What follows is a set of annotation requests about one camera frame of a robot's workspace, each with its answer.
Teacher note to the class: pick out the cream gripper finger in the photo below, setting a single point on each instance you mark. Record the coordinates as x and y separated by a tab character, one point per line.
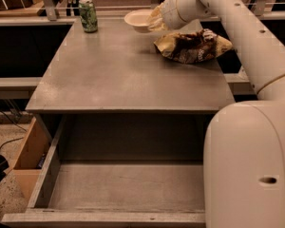
156	24
156	12

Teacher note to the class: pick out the white paper bowl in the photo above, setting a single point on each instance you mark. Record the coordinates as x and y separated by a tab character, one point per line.
138	20

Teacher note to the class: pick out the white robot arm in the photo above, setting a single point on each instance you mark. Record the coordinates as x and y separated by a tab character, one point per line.
244	148

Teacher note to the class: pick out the green soda can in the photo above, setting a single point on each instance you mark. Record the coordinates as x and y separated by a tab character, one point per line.
88	16

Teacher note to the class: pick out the yellow brown chip bag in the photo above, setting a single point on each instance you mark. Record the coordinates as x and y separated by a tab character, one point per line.
192	48

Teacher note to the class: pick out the metal railing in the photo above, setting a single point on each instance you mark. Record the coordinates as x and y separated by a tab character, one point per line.
53	3

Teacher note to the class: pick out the open grey drawer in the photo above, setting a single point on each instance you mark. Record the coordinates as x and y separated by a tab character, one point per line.
120	171

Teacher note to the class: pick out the wooden box on floor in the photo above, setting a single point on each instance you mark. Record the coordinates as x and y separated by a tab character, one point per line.
33	148

